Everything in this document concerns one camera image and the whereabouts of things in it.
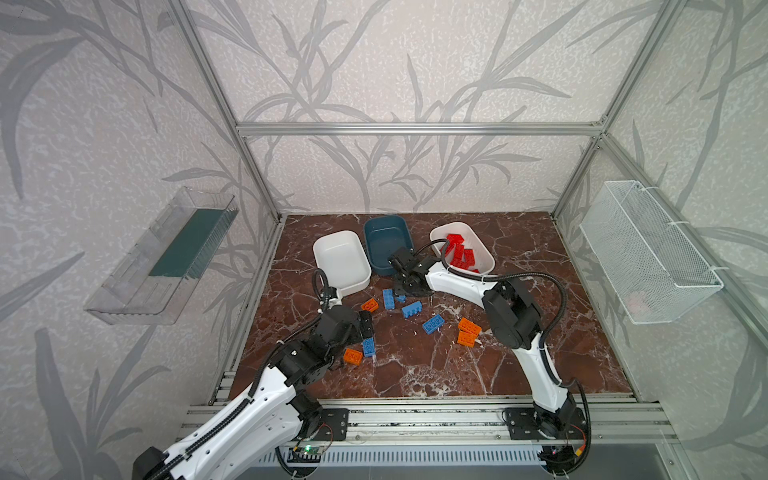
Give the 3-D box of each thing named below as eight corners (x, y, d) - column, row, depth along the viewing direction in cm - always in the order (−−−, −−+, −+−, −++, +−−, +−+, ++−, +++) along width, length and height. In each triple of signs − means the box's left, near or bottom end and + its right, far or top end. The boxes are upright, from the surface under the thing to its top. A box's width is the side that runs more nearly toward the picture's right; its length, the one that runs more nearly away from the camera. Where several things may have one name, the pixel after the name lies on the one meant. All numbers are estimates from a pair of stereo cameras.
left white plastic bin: (329, 305, 98) (326, 296, 93) (314, 250, 112) (309, 239, 107) (378, 288, 102) (376, 278, 97) (356, 237, 116) (354, 226, 111)
